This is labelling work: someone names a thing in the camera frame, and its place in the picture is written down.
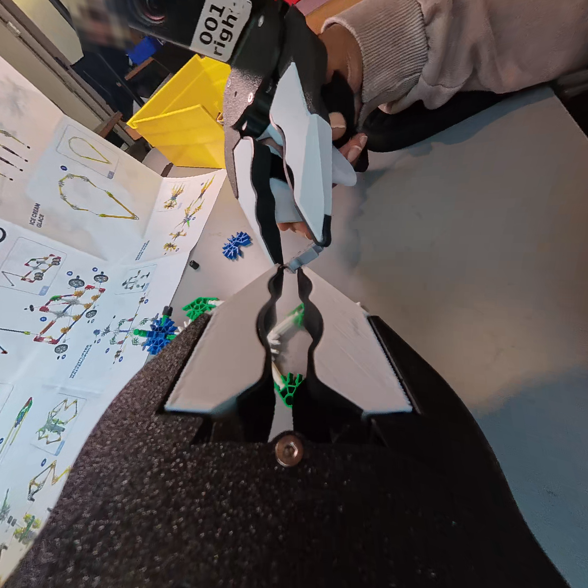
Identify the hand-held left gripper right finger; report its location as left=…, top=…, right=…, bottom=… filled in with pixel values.
left=292, top=269, right=413, bottom=443

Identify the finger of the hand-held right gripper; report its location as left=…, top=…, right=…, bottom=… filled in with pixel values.
left=232, top=136, right=284, bottom=266
left=268, top=62, right=333, bottom=248

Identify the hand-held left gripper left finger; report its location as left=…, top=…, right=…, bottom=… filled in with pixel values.
left=164, top=266, right=284, bottom=443

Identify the construction toy figure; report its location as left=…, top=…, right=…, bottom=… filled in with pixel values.
left=133, top=296, right=306, bottom=409

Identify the blue snowflake toy connector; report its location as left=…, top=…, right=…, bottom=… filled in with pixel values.
left=223, top=231, right=253, bottom=260

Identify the grey snowflake toy connector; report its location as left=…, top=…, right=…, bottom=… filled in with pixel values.
left=286, top=245, right=324, bottom=273

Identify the person's right forearm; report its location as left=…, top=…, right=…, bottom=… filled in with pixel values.
left=322, top=0, right=588, bottom=115

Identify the grey desk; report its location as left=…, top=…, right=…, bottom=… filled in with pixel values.
left=142, top=85, right=588, bottom=588

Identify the person's right hand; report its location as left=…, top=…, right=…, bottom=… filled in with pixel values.
left=277, top=23, right=369, bottom=240

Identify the yellow plastic bin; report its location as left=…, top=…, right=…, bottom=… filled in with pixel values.
left=126, top=55, right=232, bottom=168

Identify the folded instruction sheet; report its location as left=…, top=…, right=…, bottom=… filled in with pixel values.
left=0, top=55, right=228, bottom=559

